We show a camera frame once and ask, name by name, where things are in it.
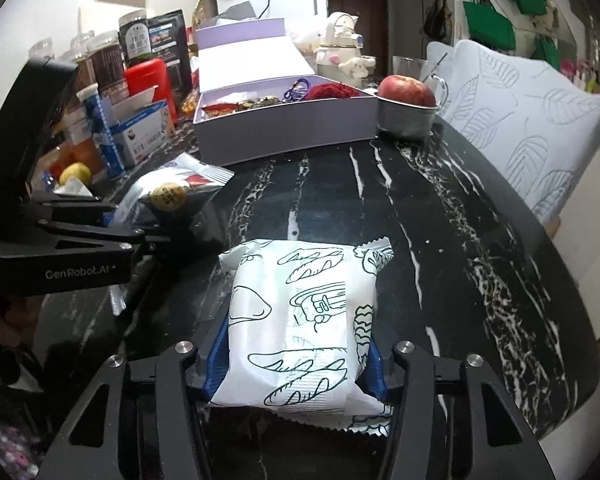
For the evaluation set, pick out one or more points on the brown door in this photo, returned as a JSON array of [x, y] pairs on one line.
[[355, 15]]

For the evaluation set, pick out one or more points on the yellow lemon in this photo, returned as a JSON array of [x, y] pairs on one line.
[[75, 174]]

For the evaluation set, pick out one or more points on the patterned dark clothing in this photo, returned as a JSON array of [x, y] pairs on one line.
[[7, 452]]

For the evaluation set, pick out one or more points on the blue white tall carton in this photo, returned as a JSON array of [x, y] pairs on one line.
[[100, 130]]

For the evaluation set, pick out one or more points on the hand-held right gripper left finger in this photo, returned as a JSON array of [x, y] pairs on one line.
[[215, 360]]

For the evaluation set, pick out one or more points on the white refrigerator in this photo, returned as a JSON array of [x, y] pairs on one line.
[[290, 0]]

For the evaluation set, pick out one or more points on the glass mug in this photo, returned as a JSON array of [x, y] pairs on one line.
[[405, 66]]

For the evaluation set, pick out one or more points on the white ceramic figurine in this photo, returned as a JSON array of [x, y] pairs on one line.
[[337, 60]]

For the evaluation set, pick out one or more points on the lavender gift box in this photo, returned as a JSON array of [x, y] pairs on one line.
[[280, 130]]

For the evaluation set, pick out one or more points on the white line-drawing bread packet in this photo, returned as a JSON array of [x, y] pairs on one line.
[[300, 320]]

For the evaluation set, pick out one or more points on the plastic bag of food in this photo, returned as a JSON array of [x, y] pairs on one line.
[[302, 40]]

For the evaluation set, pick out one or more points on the red plastic container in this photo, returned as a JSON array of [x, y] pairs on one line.
[[147, 87]]

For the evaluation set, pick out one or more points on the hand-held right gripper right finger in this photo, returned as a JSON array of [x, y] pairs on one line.
[[372, 365]]

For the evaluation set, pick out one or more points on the metal bowl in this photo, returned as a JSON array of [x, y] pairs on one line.
[[405, 120]]

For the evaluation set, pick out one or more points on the blue white tissue box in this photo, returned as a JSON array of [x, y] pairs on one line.
[[142, 132]]

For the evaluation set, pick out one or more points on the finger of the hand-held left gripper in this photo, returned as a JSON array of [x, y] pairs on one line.
[[110, 235], [80, 207]]

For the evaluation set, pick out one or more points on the dark lid jar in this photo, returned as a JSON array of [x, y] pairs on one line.
[[135, 35]]

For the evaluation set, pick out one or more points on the white black snack packet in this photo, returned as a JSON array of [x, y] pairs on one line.
[[180, 175]]

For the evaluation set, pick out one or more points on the red fluffy scrunchie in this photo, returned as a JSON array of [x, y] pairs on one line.
[[332, 91]]

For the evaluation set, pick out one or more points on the red apple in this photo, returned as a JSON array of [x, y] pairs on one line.
[[405, 90]]

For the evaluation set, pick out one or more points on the cereal packet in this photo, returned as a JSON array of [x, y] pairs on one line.
[[260, 102]]

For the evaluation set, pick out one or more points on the person's left hand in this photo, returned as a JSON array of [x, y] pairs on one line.
[[10, 317]]

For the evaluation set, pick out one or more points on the dark hanging bag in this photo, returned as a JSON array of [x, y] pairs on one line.
[[436, 17]]

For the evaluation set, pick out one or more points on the brown contents jar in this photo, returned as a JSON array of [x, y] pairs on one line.
[[106, 65]]

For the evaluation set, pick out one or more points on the black printed package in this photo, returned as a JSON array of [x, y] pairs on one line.
[[167, 42]]

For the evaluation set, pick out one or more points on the red snack wrapper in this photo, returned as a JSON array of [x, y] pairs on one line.
[[220, 108]]

